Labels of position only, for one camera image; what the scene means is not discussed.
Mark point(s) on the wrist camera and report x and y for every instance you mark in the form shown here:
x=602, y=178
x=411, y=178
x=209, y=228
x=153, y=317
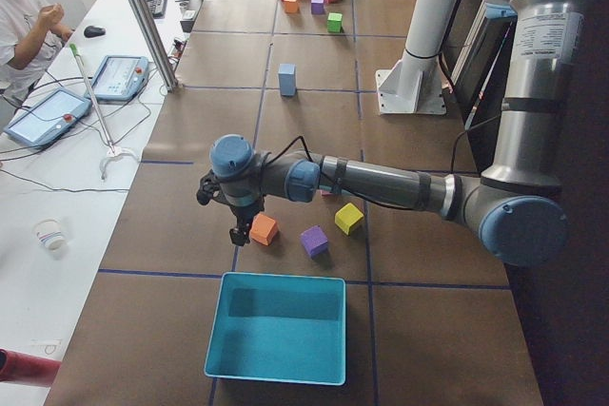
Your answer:
x=209, y=190

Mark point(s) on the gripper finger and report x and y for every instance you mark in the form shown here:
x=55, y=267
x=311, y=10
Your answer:
x=235, y=236
x=244, y=237

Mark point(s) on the black computer mouse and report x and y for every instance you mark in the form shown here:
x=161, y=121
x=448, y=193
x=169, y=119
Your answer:
x=93, y=31

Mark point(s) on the far orange foam block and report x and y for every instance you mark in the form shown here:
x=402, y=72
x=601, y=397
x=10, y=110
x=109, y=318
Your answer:
x=291, y=6

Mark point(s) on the near teach pendant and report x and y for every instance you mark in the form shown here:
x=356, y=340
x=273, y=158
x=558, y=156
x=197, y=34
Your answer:
x=49, y=119

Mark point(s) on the near purple foam block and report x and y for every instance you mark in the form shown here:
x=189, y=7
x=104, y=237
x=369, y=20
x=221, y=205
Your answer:
x=314, y=241

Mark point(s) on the yellow foam block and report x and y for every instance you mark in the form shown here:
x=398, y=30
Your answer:
x=348, y=218

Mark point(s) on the far purple foam block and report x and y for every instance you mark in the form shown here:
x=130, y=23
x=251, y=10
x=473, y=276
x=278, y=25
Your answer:
x=317, y=7

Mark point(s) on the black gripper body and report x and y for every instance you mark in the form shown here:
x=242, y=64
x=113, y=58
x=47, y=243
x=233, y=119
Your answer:
x=244, y=212

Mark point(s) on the orange foam block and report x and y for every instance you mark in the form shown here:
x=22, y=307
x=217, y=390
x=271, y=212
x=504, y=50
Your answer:
x=263, y=229
x=291, y=6

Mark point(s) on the seated person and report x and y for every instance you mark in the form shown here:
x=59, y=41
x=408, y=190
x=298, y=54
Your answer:
x=32, y=35

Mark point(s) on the green foam block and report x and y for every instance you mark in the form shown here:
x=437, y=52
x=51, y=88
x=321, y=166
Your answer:
x=334, y=22

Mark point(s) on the reacher grabber stick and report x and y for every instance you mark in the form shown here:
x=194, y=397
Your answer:
x=115, y=153

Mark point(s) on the near orange foam block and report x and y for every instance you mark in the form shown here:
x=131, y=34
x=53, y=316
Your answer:
x=263, y=229

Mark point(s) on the teach pendant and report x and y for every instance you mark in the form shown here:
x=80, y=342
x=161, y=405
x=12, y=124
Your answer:
x=120, y=78
x=49, y=119

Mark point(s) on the purple foam block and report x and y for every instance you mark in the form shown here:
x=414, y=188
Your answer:
x=314, y=241
x=317, y=7

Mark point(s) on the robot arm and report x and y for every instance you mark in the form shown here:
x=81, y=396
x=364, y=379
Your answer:
x=512, y=205

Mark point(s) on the far teach pendant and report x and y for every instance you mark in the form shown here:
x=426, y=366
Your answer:
x=120, y=78

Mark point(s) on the aluminium frame post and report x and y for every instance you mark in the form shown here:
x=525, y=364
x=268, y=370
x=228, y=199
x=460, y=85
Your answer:
x=154, y=43

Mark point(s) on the paper cup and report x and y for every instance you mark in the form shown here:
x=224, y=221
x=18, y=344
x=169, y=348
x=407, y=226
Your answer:
x=50, y=234

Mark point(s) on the red fire extinguisher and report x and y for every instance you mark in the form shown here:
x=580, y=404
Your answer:
x=27, y=369

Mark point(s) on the white camera mast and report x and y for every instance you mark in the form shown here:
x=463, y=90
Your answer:
x=414, y=84

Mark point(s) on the blue block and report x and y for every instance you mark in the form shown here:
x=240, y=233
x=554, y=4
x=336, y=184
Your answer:
x=287, y=88
x=287, y=74

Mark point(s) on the teal plastic bin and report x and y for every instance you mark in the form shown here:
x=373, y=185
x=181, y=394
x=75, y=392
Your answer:
x=279, y=328

